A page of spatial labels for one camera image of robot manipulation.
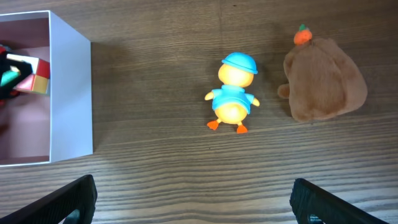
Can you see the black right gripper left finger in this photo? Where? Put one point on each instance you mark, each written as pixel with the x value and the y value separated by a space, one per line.
pixel 73 203

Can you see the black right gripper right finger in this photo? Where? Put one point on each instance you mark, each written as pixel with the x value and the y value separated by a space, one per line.
pixel 312 204

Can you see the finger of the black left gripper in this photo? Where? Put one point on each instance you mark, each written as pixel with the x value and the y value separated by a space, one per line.
pixel 21 71

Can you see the multicoloured puzzle cube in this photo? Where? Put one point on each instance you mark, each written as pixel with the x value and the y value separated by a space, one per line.
pixel 38 81

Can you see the white cardboard box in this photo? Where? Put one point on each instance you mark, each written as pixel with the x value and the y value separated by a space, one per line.
pixel 56 126

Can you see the brown plush capybara toy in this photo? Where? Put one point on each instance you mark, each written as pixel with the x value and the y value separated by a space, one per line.
pixel 323 81

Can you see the yellow duck toy blue hat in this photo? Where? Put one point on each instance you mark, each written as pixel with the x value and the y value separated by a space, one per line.
pixel 230 103

